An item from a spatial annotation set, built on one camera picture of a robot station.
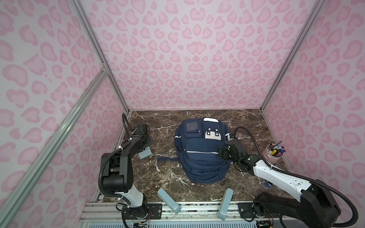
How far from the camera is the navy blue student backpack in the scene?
0.82 meters

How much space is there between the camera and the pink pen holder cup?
0.82 meters

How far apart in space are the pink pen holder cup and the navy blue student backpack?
9.6 inches
